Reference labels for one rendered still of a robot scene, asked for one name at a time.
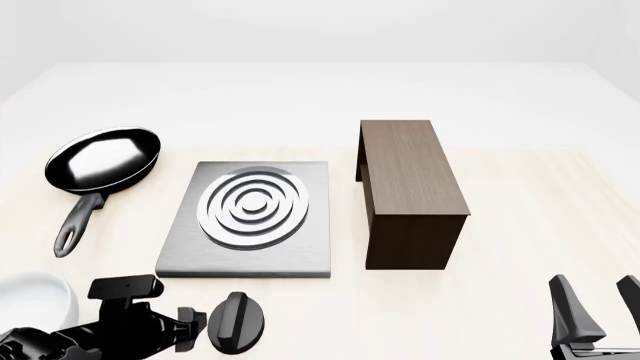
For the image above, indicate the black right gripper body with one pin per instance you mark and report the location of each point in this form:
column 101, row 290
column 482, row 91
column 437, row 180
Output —
column 600, row 352

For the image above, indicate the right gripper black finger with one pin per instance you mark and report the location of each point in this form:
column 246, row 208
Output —
column 570, row 315
column 634, row 300

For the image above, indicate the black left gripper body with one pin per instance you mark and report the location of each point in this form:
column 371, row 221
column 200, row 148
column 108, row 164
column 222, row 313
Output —
column 191, row 330

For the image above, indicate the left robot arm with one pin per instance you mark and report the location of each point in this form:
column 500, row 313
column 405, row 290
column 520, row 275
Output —
column 115, row 333

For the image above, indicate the round black stove knob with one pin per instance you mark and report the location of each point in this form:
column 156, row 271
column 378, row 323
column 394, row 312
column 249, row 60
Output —
column 235, row 324

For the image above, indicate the flat stove plate with rings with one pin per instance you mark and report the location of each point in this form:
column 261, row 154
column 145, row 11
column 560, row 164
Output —
column 190, row 247

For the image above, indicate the white bowl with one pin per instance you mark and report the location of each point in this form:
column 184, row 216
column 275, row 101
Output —
column 30, row 300

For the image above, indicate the black frying pan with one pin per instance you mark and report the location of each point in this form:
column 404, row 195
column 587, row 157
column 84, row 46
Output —
column 102, row 161

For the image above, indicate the dark brown wooden shelf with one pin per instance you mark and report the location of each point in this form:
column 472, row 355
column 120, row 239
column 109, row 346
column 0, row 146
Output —
column 415, row 168

